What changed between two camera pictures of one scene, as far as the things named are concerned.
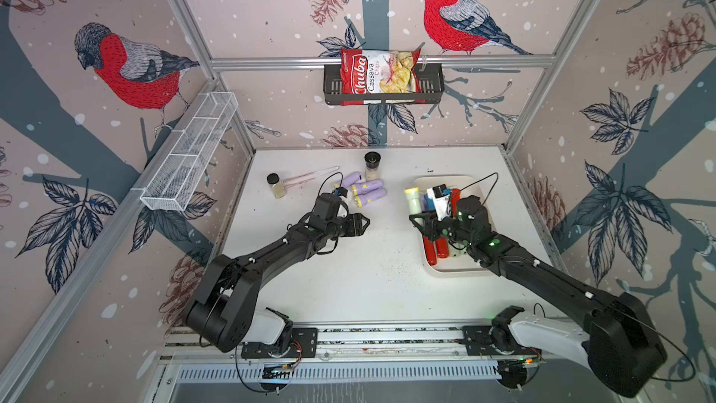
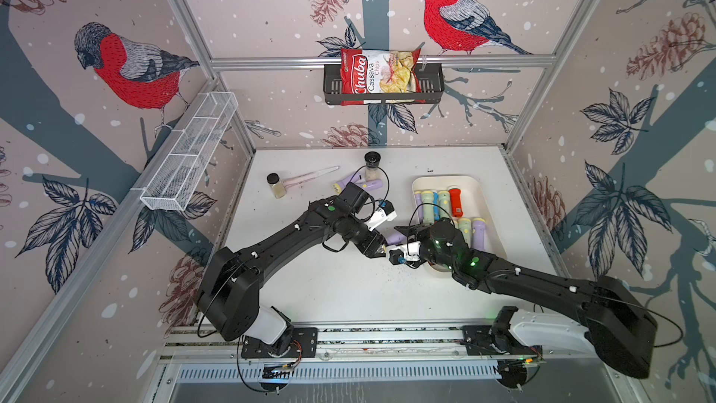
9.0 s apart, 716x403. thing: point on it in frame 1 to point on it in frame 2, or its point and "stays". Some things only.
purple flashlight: (364, 199) to (396, 238)
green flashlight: (414, 201) to (427, 199)
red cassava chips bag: (378, 72) stays
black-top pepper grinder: (372, 162) stays
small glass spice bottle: (278, 188) stays
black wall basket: (432, 86) stays
